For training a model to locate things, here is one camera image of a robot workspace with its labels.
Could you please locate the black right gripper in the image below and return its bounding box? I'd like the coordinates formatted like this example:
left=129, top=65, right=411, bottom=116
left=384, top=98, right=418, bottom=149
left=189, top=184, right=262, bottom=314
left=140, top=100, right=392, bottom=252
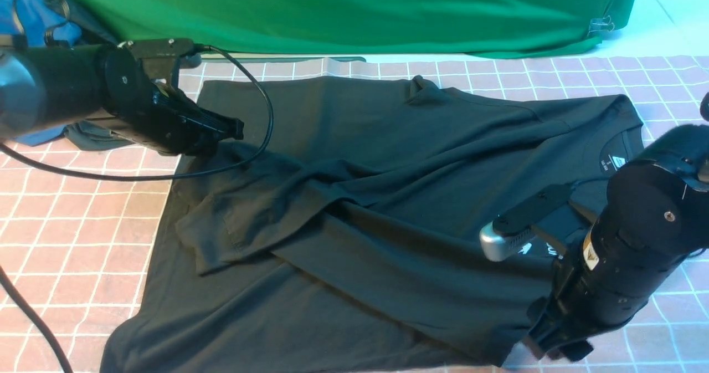
left=522, top=251, right=654, bottom=362

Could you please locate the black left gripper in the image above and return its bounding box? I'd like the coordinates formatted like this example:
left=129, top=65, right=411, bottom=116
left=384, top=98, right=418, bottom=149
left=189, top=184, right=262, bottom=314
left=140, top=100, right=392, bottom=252
left=111, top=82, right=245, bottom=156

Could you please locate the dark gray long-sleeved shirt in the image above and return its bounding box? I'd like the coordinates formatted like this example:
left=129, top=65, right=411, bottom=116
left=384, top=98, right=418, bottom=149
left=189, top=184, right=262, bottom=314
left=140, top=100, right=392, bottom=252
left=100, top=76, right=643, bottom=372

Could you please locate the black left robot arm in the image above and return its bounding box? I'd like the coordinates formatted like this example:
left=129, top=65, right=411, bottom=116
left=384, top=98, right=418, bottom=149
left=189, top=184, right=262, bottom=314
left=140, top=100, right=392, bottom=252
left=1, top=45, right=244, bottom=156

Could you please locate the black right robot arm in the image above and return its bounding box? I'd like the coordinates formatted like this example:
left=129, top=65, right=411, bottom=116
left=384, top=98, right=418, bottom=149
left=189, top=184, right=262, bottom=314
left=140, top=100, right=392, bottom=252
left=494, top=125, right=707, bottom=362

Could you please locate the dark gray crumpled garment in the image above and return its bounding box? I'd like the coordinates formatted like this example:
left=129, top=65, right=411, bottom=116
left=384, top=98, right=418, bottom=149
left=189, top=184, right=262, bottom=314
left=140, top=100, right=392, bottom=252
left=61, top=121, right=133, bottom=152

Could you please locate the blue crumpled garment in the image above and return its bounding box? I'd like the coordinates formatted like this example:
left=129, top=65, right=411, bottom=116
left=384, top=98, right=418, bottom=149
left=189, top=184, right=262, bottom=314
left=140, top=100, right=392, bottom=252
left=2, top=0, right=94, bottom=144

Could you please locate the green backdrop cloth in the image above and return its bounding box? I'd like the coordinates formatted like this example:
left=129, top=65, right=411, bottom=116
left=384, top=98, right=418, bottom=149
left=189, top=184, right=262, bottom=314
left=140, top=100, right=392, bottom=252
left=74, top=0, right=635, bottom=58

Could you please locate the metal binder clip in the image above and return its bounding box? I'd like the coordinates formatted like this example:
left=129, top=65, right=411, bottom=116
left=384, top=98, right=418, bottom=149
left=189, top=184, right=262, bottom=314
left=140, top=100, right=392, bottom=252
left=587, top=16, right=615, bottom=37

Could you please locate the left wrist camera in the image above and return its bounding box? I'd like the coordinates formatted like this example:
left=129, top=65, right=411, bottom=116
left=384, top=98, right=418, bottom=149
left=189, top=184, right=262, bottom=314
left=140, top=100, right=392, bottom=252
left=117, top=39, right=202, bottom=88

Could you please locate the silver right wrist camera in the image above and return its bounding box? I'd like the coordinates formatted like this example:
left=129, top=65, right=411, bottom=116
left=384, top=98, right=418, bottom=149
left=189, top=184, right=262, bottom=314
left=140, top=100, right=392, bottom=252
left=479, top=184, right=572, bottom=262

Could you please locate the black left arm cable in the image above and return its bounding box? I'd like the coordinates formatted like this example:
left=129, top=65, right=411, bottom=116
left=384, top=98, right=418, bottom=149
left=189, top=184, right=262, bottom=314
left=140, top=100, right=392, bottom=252
left=0, top=0, right=274, bottom=373

